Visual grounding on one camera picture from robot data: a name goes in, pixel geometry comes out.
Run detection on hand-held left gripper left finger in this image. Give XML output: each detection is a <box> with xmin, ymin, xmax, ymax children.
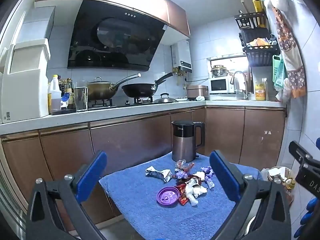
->
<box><xmin>26</xmin><ymin>150</ymin><xmax>108</xmax><ymax>240</ymax></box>

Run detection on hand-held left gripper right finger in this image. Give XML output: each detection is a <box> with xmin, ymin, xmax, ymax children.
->
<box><xmin>209</xmin><ymin>150</ymin><xmax>292</xmax><ymax>240</ymax></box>

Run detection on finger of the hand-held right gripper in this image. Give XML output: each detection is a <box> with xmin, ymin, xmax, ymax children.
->
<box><xmin>289</xmin><ymin>141</ymin><xmax>313</xmax><ymax>165</ymax></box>

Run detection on purple candy wrapper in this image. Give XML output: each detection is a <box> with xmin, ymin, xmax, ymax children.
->
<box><xmin>201</xmin><ymin>166</ymin><xmax>215</xmax><ymax>181</ymax></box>
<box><xmin>175</xmin><ymin>169</ymin><xmax>192</xmax><ymax>181</ymax></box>

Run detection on round waste bin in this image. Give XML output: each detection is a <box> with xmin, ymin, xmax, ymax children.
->
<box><xmin>260</xmin><ymin>166</ymin><xmax>297</xmax><ymax>205</ymax></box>

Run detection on white tissue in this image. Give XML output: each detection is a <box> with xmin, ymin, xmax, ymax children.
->
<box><xmin>185</xmin><ymin>177</ymin><xmax>208</xmax><ymax>206</ymax></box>

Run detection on red snack wrapper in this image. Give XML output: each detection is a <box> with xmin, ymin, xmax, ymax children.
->
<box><xmin>175</xmin><ymin>182</ymin><xmax>191</xmax><ymax>206</ymax></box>

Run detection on purple plastic lid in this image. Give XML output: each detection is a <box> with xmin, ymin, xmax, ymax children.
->
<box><xmin>157</xmin><ymin>186</ymin><xmax>181</xmax><ymax>207</ymax></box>

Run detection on silver foil wrapper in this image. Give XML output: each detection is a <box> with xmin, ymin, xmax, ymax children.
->
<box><xmin>145</xmin><ymin>166</ymin><xmax>173</xmax><ymax>183</ymax></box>

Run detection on person's right hand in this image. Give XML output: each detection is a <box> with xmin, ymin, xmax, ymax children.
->
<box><xmin>294</xmin><ymin>196</ymin><xmax>320</xmax><ymax>239</ymax></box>

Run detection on steel electric kettle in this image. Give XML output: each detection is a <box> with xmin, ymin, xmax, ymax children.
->
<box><xmin>171</xmin><ymin>120</ymin><xmax>206</xmax><ymax>163</ymax></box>

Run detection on blue towel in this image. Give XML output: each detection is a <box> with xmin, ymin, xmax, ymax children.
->
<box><xmin>99</xmin><ymin>152</ymin><xmax>263</xmax><ymax>240</ymax></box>

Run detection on yellow bottle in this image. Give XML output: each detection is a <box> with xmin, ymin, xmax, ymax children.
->
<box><xmin>254</xmin><ymin>78</ymin><xmax>268</xmax><ymax>101</ymax></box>

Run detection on gas stove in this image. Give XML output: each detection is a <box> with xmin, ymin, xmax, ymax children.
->
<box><xmin>87</xmin><ymin>96</ymin><xmax>180</xmax><ymax>109</ymax></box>

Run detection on clear glass cup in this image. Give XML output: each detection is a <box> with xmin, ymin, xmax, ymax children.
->
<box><xmin>74</xmin><ymin>80</ymin><xmax>89</xmax><ymax>112</ymax></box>

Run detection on green plastic hanger item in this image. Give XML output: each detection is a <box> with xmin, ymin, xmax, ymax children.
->
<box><xmin>272</xmin><ymin>54</ymin><xmax>286</xmax><ymax>91</ymax></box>

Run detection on golden wok with lid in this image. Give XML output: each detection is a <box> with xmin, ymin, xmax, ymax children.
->
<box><xmin>87</xmin><ymin>73</ymin><xmax>142</xmax><ymax>101</ymax></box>

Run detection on brown rice cooker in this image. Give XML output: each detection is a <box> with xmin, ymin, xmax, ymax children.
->
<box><xmin>187</xmin><ymin>85</ymin><xmax>209</xmax><ymax>99</ymax></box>

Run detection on cooking oil bottle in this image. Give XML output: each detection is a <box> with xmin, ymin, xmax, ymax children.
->
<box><xmin>48</xmin><ymin>75</ymin><xmax>63</xmax><ymax>115</ymax></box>

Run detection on dark sauce bottle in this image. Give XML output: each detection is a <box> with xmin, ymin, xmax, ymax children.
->
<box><xmin>58</xmin><ymin>74</ymin><xmax>66</xmax><ymax>98</ymax></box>
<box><xmin>65</xmin><ymin>78</ymin><xmax>75</xmax><ymax>109</ymax></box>

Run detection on steel kitchen faucet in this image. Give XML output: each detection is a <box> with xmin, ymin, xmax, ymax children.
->
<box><xmin>230</xmin><ymin>70</ymin><xmax>249</xmax><ymax>101</ymax></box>

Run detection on white microwave oven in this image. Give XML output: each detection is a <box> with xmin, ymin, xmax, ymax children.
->
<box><xmin>209</xmin><ymin>77</ymin><xmax>236</xmax><ymax>95</ymax></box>

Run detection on floral apron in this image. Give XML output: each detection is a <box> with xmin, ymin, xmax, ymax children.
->
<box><xmin>272</xmin><ymin>6</ymin><xmax>307</xmax><ymax>99</ymax></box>

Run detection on steel pot lid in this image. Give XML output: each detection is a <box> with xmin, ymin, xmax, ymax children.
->
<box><xmin>153</xmin><ymin>93</ymin><xmax>179</xmax><ymax>104</ymax></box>

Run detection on black frying pan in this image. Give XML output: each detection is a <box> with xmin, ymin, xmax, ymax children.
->
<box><xmin>121</xmin><ymin>72</ymin><xmax>174</xmax><ymax>98</ymax></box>

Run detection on steel pot with lid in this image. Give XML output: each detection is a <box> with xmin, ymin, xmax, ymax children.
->
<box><xmin>210</xmin><ymin>65</ymin><xmax>229</xmax><ymax>78</ymax></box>

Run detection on white storage box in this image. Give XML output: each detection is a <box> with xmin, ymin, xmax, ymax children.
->
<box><xmin>0</xmin><ymin>38</ymin><xmax>52</xmax><ymax>125</ymax></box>

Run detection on yellow snack packets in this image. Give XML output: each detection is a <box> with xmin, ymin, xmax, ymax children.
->
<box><xmin>247</xmin><ymin>37</ymin><xmax>277</xmax><ymax>48</ymax></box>

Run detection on white water heater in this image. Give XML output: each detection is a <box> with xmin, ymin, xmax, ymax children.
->
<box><xmin>171</xmin><ymin>40</ymin><xmax>193</xmax><ymax>74</ymax></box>

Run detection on black range hood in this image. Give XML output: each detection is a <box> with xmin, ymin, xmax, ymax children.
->
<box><xmin>67</xmin><ymin>0</ymin><xmax>168</xmax><ymax>72</ymax></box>

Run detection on gold foil roll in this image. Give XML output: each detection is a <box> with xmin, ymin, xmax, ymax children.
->
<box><xmin>252</xmin><ymin>0</ymin><xmax>266</xmax><ymax>28</ymax></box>

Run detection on black wall rack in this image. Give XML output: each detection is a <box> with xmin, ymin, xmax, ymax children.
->
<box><xmin>234</xmin><ymin>11</ymin><xmax>281</xmax><ymax>67</ymax></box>

